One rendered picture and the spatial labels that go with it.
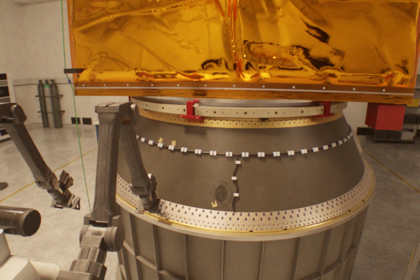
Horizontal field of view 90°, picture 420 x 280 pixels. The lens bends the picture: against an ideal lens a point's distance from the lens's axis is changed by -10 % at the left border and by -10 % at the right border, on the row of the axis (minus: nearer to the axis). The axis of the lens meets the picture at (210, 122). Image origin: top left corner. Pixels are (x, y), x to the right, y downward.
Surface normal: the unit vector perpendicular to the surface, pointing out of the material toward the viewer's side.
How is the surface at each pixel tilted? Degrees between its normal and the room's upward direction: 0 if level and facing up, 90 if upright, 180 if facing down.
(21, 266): 0
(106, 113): 67
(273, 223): 43
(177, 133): 62
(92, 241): 30
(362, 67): 91
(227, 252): 90
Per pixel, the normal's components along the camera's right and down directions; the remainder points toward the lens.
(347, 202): 0.34, -0.58
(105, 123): -0.03, -0.18
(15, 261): 0.00, -0.97
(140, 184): -0.04, 0.57
